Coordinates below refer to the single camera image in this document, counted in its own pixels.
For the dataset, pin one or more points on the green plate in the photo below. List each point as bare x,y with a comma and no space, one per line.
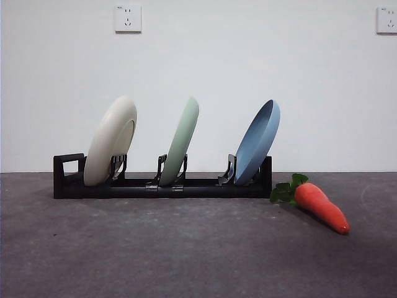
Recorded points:
181,139

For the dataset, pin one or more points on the white wall socket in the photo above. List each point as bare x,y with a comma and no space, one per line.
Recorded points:
387,20
128,18

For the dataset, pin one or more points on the black plate rack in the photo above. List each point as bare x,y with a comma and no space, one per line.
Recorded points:
77,191

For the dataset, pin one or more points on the blue plate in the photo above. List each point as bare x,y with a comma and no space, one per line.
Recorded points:
254,149

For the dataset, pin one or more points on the cream white plate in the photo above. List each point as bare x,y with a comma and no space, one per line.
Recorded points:
107,139

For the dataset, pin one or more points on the orange toy carrot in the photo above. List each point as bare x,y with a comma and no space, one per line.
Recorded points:
319,208

